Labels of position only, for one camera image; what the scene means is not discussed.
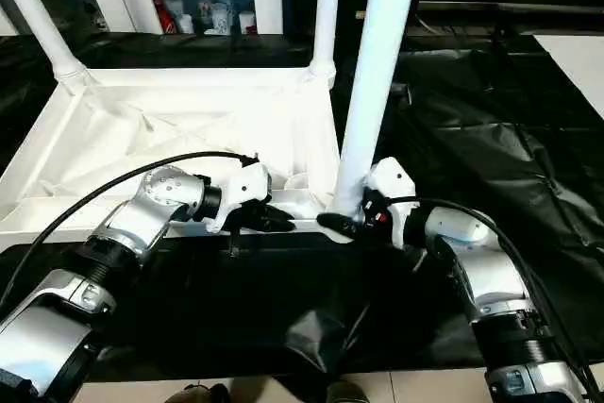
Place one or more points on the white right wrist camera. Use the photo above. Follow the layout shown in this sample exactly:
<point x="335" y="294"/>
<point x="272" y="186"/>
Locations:
<point x="396" y="181"/>

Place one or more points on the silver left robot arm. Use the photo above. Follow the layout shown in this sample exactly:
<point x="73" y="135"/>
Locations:
<point x="132" y="223"/>

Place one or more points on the white plastic table top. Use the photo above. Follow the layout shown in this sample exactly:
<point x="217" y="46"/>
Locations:
<point x="94" y="115"/>

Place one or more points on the white flat board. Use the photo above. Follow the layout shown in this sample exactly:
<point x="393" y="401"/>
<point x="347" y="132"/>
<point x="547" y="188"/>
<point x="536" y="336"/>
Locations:
<point x="575" y="72"/>

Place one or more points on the black mat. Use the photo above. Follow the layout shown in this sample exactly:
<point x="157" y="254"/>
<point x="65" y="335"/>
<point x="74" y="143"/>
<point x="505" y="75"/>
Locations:
<point x="495" y="162"/>

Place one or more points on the black rail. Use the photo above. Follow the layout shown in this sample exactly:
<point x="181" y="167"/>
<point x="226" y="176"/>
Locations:
<point x="519" y="8"/>

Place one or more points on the small tan block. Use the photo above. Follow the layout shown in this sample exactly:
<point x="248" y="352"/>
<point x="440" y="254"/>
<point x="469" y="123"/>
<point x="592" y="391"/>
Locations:
<point x="360" y="14"/>

